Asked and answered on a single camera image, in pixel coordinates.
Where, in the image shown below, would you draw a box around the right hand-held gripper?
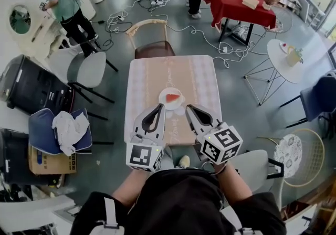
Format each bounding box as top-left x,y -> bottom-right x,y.
185,104 -> 244,165

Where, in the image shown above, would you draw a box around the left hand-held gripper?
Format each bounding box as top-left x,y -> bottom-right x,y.
125,103 -> 167,173

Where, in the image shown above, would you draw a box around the white round plate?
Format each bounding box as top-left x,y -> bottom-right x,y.
158,88 -> 184,111

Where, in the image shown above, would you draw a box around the person's left forearm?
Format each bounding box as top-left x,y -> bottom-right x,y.
111,168 -> 155,207

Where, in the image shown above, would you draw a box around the person's right forearm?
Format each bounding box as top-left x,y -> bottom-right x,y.
212,162 -> 254,206

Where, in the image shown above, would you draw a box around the table with beige tablecloth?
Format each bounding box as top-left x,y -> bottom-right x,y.
123,55 -> 223,147

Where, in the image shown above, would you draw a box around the person's left leg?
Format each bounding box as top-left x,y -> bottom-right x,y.
162,146 -> 175,170

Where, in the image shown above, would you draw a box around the person's right shoe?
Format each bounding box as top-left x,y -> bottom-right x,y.
178,155 -> 191,169

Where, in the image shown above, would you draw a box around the wooden chair brown seat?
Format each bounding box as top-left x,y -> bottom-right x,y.
125,18 -> 176,59

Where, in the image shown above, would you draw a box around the grey chair black legs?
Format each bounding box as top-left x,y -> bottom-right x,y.
48,45 -> 119,121

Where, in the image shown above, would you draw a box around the crumpled white cloth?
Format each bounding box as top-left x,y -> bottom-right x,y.
51,111 -> 90,156

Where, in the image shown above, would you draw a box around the person's black shirt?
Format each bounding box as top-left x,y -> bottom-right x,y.
69,168 -> 287,235

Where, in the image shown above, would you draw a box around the floral round cushion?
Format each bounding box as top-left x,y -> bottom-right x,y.
273,133 -> 303,179

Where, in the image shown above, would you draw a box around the brown cardboard box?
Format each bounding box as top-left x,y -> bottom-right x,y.
28,144 -> 78,176

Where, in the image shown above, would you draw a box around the beige paper bag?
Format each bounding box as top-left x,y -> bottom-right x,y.
285,47 -> 305,67

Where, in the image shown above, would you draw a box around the small plate with red food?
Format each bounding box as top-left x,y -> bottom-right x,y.
279,41 -> 293,54

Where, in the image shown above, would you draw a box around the dark blue chair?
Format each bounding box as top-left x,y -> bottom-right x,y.
279,70 -> 336,130

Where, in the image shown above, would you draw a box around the table with red tablecloth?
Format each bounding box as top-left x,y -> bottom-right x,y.
202,0 -> 278,46

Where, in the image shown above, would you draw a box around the black suitcase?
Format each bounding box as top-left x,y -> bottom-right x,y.
0,54 -> 76,116
0,127 -> 66,187

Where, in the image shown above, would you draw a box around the beige box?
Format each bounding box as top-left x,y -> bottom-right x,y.
241,0 -> 259,9

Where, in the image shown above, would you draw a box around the white ornate cabinet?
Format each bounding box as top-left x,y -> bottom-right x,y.
7,3 -> 66,56

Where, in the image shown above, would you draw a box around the white counter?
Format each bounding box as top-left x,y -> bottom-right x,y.
0,194 -> 79,235

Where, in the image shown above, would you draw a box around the round mirror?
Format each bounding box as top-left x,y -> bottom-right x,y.
9,4 -> 32,35

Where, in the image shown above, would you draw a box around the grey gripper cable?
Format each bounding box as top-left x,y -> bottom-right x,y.
202,162 -> 228,176

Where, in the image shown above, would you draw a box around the white floor cable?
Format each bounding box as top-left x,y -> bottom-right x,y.
106,0 -> 266,69

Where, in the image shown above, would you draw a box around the grey backpack strap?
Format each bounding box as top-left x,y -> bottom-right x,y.
93,197 -> 124,235
222,205 -> 259,235

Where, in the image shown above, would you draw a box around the white round wire-leg table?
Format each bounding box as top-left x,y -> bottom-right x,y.
243,39 -> 320,106

